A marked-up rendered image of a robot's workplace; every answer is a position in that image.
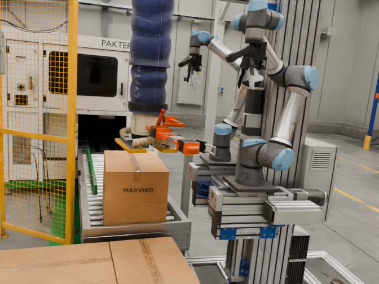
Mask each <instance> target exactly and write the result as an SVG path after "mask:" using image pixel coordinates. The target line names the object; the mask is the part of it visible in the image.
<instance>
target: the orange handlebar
mask: <svg viewBox="0 0 379 284"><path fill-rule="evenodd" d="M169 122H171V123H162V126H166V127H184V123H182V122H179V121H176V120H174V119H169ZM146 129H147V130H149V131H151V130H150V129H151V127H149V126H146ZM158 135H159V136H160V137H162V138H161V139H163V140H168V137H169V136H175V135H176V134H174V133H172V132H159V133H158ZM187 150H188V151H190V152H196V151H198V150H199V147H198V146H195V147H192V146H188V147H187Z"/></svg>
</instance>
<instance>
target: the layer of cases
mask: <svg viewBox="0 0 379 284"><path fill-rule="evenodd" d="M0 284H200V283H199V281H198V279H197V278H196V276H195V274H194V273H193V271H192V269H191V268H190V266H189V265H188V263H187V261H186V259H185V258H184V256H183V254H182V253H181V251H180V249H179V248H178V246H177V244H176V243H175V241H174V239H173V238H172V237H160V238H146V239H132V240H125V241H111V242H98V243H84V244H76V245H62V246H49V247H35V248H22V249H14V250H1V251H0Z"/></svg>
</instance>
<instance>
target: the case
mask: <svg viewBox="0 0 379 284"><path fill-rule="evenodd" d="M168 188H169V171H168V169H167V168H166V167H165V165H164V164H163V162H162V161H161V160H160V158H159V157H158V155H157V154H156V153H155V152H150V151H147V152H146V153H128V152H127V151H123V150H105V151H104V172H103V226H104V225H121V224H138V223H155V222H165V221H166V212H167V203H168Z"/></svg>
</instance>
